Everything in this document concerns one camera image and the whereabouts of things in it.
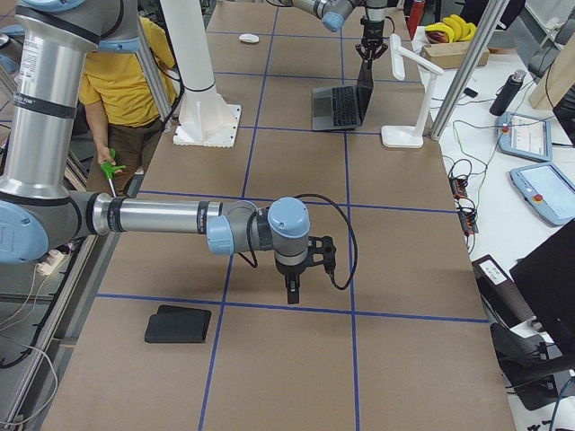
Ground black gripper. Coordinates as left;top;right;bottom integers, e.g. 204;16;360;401
275;259;308;304
355;17;387;67

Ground grey laptop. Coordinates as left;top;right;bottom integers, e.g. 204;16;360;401
312;61;374;131

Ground white computer mouse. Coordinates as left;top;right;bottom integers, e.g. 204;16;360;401
238;33;260;44

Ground black mouse pad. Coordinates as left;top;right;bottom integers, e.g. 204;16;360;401
144;304;211;343

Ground cardboard box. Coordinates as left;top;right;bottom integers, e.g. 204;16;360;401
420;41;471;69

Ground bananas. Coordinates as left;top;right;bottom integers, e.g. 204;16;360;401
424;14;477;43

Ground small black square device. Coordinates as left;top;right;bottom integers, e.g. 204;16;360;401
464;88;478;98

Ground black water bottle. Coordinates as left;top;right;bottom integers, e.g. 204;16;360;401
489;69;526;117

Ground upper teach pendant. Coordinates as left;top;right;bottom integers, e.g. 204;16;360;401
496;111;553;162

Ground teach pendant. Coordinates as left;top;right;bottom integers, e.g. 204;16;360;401
496;111;553;162
509;162;574;226

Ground lower teach pendant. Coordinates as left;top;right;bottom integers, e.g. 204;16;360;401
509;162;574;226

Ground person in yellow shirt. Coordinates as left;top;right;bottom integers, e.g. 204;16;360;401
78;15;181;198

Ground black monitor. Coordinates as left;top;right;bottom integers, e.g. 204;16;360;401
510;221;574;353

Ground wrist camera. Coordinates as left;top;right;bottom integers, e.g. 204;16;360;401
306;235;336;276

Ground aluminium frame post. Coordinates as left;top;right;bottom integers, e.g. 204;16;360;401
429;0;526;141

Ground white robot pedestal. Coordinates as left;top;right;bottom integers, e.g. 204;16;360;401
161;0;242;148

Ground green handled tool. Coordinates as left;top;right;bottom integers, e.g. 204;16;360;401
100;161;126;198

